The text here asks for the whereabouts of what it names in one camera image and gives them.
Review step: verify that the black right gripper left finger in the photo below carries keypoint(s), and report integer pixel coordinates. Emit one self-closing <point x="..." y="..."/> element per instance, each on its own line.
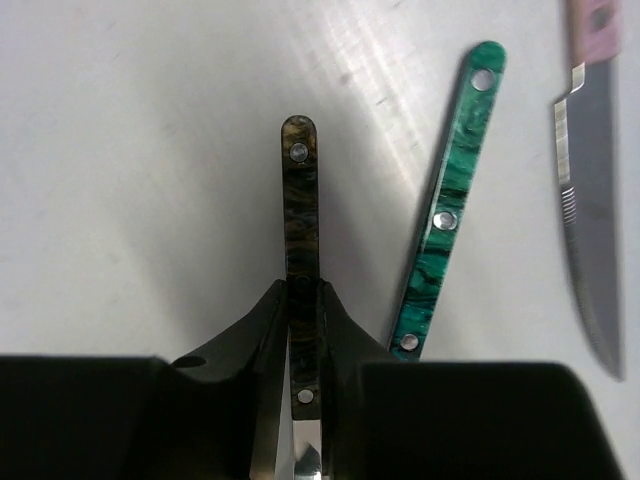
<point x="209" y="414"/>

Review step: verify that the green handled fork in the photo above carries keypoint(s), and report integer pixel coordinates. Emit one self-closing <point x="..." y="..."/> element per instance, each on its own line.
<point x="463" y="135"/>

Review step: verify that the dark handled fork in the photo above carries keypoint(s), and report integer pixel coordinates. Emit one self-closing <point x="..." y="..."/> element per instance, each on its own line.
<point x="301" y="237"/>

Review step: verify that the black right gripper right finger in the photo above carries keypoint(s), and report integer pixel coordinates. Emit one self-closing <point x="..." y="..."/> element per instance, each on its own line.
<point x="383" y="418"/>

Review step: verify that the pink handled knife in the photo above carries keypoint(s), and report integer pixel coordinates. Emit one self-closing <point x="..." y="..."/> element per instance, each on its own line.
<point x="586" y="154"/>

